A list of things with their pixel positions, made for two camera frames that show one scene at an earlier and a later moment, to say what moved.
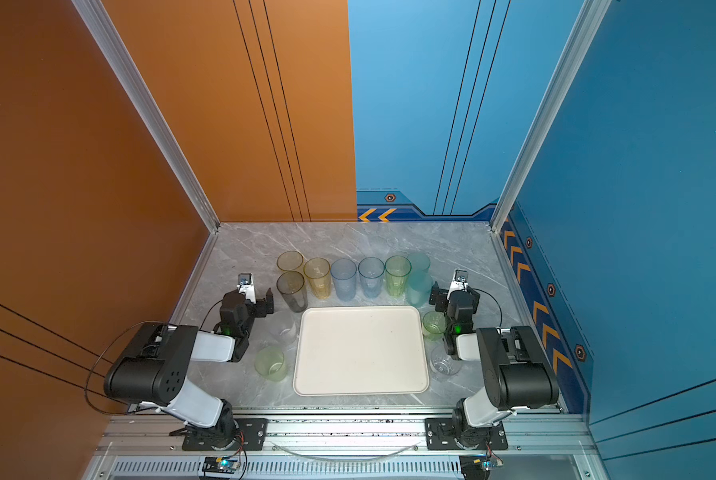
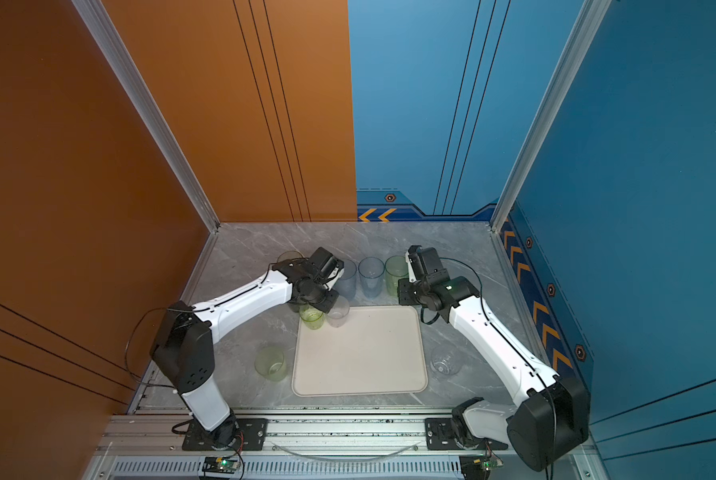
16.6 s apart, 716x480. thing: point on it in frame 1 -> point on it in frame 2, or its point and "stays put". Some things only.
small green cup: [271, 363] stays put
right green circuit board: [477, 467] stays put
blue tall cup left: [344, 271] stays put
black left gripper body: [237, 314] -> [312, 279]
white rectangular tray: [361, 350] stays put
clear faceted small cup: [443, 363] stays put
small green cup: [433, 325] -> [311, 317]
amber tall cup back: [290, 260] stays put
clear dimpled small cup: [284, 327] -> [337, 314]
